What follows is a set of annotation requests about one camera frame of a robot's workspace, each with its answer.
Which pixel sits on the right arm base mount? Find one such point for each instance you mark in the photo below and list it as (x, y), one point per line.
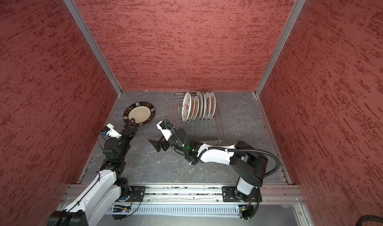
(231, 194)

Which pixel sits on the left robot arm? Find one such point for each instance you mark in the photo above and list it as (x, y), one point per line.
(107, 187)

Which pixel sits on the plain grey white plate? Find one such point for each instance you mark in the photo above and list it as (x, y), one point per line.
(200, 96)

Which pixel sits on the right circuit board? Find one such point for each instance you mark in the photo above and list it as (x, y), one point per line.
(245, 212)

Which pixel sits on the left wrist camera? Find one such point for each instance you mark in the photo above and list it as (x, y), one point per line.
(109, 131)

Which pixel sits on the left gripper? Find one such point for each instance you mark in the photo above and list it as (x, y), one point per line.
(126, 133)

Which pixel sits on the wire dish rack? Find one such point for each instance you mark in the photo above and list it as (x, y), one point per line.
(207, 131)

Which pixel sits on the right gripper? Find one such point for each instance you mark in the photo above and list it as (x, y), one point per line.
(157, 144)

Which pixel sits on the floral white plate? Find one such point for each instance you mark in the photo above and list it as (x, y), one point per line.
(207, 105)

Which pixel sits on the aluminium corner post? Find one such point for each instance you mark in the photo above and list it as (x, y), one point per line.
(292, 17)
(75, 13)

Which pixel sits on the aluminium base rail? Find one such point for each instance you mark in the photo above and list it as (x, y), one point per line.
(213, 194)

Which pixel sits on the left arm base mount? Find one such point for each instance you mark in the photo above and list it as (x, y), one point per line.
(132, 194)

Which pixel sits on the left aluminium corner post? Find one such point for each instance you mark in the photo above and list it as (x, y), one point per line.
(75, 13)

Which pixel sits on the dark striped rim plate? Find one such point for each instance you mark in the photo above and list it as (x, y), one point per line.
(143, 112)

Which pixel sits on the white watermelon pattern plate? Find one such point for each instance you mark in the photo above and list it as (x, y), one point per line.
(186, 107)

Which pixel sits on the right aluminium corner post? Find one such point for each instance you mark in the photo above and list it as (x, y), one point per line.
(292, 17)

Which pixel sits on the small red patterned plate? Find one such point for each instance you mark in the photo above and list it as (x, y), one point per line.
(195, 108)

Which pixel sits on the rightmost floral plate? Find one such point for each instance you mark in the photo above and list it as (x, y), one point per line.
(212, 105)

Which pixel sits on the left circuit board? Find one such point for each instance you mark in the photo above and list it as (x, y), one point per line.
(121, 209)

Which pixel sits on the circuit board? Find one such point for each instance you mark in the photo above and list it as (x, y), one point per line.
(121, 209)
(245, 212)

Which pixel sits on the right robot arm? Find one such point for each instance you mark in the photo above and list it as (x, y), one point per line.
(249, 163)

